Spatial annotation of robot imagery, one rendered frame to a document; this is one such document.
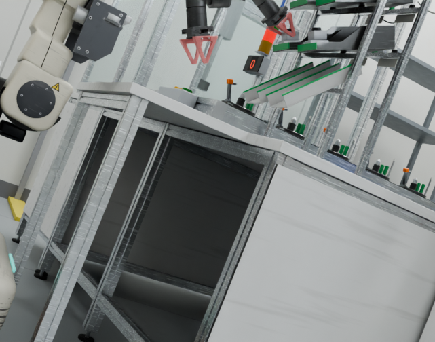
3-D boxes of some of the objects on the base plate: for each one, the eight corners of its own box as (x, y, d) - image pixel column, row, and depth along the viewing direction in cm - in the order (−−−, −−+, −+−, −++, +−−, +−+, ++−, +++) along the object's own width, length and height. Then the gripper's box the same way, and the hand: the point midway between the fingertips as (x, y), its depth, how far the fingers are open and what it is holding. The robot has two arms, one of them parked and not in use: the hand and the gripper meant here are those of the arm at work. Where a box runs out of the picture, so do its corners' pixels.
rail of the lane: (207, 127, 222) (218, 97, 223) (119, 105, 300) (128, 83, 300) (220, 132, 225) (231, 103, 225) (130, 110, 303) (139, 87, 303)
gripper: (250, 9, 220) (277, 44, 225) (262, 5, 211) (291, 42, 216) (263, -5, 221) (290, 31, 226) (277, -9, 212) (305, 28, 217)
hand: (289, 34), depth 221 cm, fingers closed on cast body, 4 cm apart
